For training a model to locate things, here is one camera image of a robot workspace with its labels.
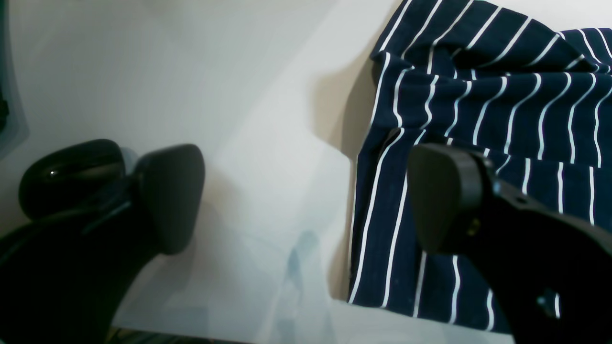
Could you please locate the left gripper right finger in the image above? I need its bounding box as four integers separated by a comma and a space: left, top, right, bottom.
407, 143, 612, 344

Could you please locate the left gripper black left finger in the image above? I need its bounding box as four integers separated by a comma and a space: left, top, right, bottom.
0, 139, 206, 344

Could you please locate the navy white striped t-shirt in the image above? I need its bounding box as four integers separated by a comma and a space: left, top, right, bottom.
347, 0, 612, 334

